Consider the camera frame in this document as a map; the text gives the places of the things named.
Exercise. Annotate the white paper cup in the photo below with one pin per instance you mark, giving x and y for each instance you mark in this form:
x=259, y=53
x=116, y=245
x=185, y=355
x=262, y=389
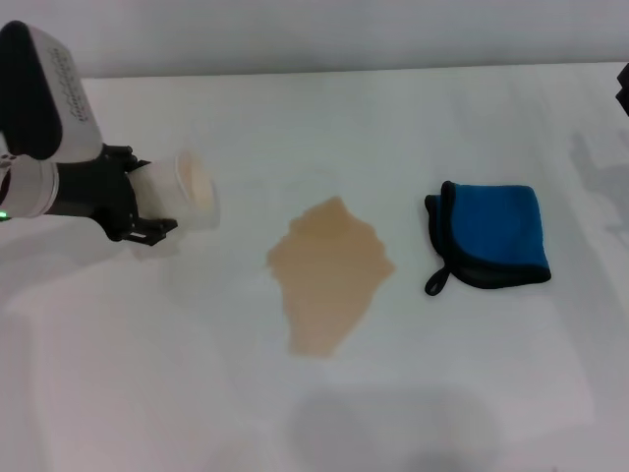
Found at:
x=187, y=192

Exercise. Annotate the blue rag with black trim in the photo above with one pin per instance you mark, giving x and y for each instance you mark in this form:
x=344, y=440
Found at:
x=496, y=226

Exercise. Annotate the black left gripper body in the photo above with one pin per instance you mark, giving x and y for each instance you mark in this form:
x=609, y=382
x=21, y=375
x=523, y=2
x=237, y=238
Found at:
x=98, y=196

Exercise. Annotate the brown water stain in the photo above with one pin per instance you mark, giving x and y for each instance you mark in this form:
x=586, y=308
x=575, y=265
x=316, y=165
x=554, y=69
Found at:
x=329, y=275

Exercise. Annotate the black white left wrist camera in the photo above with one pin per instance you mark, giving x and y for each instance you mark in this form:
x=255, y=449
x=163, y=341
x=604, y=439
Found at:
x=44, y=98

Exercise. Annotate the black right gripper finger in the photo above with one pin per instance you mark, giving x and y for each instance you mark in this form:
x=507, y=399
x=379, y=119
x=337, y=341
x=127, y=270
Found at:
x=625, y=77
x=625, y=102

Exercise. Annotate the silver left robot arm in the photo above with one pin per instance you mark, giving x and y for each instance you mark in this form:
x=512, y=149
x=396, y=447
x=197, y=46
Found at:
x=29, y=189

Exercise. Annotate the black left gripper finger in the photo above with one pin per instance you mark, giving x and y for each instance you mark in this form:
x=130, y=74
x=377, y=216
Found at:
x=150, y=231
x=123, y=156

